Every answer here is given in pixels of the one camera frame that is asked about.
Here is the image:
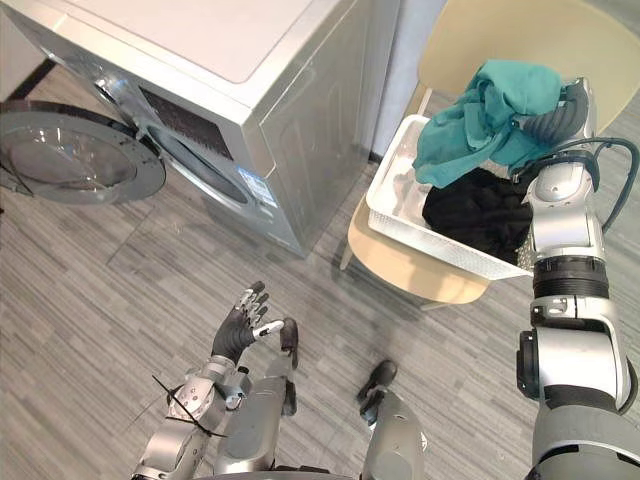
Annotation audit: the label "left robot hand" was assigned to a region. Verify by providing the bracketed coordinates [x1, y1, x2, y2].
[211, 281, 285, 365]

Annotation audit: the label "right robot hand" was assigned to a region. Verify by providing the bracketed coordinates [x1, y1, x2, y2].
[510, 77, 592, 145]

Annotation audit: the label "teal cloth garment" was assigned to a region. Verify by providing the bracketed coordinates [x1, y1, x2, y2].
[412, 58, 571, 189]

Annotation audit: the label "white cloth in basket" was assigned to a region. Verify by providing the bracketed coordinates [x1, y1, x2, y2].
[386, 149, 432, 221]

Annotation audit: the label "white plastic laundry basket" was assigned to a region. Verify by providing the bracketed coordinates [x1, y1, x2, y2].
[366, 114, 536, 280]

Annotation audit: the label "silver front-load washing machine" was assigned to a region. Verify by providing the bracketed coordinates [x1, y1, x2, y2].
[4, 0, 401, 259]

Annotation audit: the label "round washing machine door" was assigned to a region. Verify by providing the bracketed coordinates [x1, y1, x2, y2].
[0, 98, 168, 205]

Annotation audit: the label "beige wooden chair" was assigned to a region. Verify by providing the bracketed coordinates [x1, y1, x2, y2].
[339, 0, 640, 312]

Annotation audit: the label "black cloth garment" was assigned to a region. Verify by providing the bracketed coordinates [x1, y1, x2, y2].
[422, 167, 535, 265]

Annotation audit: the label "right silver robot leg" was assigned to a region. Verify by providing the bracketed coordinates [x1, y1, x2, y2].
[356, 359, 429, 480]

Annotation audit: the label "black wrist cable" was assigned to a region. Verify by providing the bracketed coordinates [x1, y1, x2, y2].
[537, 135, 640, 231]

